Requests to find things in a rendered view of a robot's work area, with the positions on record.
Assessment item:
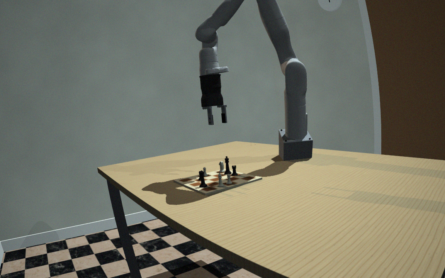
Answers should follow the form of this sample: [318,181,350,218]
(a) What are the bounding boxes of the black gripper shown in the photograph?
[199,61,229,125]

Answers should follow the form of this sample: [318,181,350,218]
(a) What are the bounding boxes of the brown and cream chessboard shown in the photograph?
[173,170,262,195]

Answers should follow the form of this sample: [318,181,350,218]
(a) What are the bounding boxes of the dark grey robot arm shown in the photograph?
[195,0,307,139]

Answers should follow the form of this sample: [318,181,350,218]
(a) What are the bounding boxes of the white bishop chess piece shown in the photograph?
[217,173,224,187]

